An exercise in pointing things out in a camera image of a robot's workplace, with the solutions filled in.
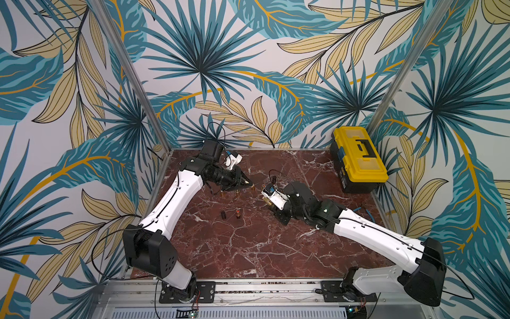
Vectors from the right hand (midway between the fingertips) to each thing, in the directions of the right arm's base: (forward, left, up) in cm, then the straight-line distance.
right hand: (271, 203), depth 76 cm
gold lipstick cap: (+3, +7, +6) cm, 10 cm away
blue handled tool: (+4, -49, -20) cm, 53 cm away
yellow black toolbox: (+22, -43, -3) cm, 48 cm away
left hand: (+3, +8, +7) cm, 11 cm away
